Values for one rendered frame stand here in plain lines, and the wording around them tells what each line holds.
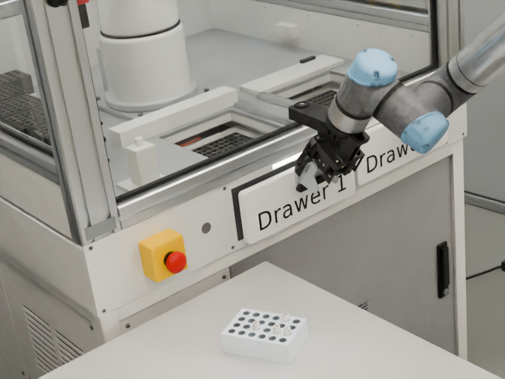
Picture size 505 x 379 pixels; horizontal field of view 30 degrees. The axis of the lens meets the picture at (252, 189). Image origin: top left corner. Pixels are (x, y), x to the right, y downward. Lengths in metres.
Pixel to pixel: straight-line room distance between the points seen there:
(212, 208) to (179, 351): 0.29
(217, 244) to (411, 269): 0.63
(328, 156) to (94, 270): 0.47
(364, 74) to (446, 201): 0.79
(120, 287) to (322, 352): 0.38
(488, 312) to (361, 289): 0.97
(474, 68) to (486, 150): 1.99
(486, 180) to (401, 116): 2.10
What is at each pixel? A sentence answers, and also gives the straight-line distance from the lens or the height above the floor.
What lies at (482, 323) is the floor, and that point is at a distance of 3.03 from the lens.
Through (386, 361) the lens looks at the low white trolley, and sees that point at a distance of 1.57.
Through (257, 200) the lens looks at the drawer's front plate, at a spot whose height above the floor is 0.90.
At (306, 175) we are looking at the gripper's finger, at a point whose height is 0.94.
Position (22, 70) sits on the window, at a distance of 1.65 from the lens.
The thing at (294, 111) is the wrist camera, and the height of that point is 1.06.
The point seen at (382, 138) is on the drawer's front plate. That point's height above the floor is 0.90.
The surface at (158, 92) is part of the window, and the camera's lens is 1.67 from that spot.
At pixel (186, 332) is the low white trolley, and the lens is 1.70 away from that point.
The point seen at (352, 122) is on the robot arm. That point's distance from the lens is 1.65.
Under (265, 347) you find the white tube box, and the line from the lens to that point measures 1.58.
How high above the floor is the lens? 1.69
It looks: 25 degrees down
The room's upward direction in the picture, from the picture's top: 7 degrees counter-clockwise
